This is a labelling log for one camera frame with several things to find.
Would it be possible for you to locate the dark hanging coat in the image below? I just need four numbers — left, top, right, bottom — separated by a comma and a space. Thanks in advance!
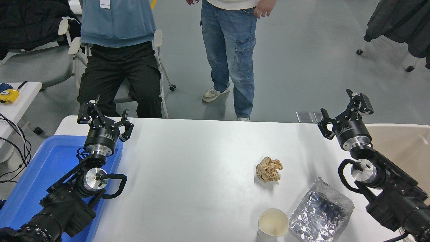
363, 0, 430, 69

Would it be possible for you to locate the large pale bin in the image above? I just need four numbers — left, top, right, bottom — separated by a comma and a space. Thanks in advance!
364, 123, 430, 242

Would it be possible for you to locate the grey office chair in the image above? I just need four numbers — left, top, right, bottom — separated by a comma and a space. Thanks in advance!
0, 18, 81, 89

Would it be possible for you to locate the white office chair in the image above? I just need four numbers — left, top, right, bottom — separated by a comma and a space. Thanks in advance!
68, 29, 176, 119

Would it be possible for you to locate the silver foil tray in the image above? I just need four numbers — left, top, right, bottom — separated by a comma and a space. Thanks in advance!
289, 177, 355, 242

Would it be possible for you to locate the crumpled tan paper ball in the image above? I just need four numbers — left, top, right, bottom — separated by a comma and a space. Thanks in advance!
256, 157, 283, 183

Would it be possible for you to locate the standing person's left hand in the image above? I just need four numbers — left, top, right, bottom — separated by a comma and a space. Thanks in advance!
253, 0, 277, 18

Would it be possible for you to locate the white side table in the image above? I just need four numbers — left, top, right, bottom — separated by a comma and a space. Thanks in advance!
0, 82, 43, 162

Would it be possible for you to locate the white paper cup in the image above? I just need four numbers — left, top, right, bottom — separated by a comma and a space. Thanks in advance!
258, 208, 290, 241

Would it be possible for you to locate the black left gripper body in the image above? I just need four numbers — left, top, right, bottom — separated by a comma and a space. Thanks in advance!
84, 121, 121, 148

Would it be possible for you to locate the white wheeled chair base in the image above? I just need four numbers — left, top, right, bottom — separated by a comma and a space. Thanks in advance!
356, 40, 422, 73

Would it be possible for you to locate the standing person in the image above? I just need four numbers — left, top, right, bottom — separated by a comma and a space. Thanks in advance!
186, 0, 277, 122

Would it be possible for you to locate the blue plastic tray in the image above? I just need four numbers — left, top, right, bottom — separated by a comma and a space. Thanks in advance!
0, 135, 124, 242

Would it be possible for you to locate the yellow tape measure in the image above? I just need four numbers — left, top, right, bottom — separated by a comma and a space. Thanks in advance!
0, 89, 19, 104

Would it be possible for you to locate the black cable bundle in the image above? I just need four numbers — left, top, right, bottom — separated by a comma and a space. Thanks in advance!
0, 114, 32, 185

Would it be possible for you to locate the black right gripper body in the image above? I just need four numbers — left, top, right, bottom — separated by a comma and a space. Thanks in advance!
331, 118, 372, 146

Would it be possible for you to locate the seated person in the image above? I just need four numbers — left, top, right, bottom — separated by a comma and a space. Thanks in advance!
77, 0, 163, 119

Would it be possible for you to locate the black jacket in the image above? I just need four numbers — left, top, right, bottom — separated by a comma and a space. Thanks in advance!
0, 0, 81, 61

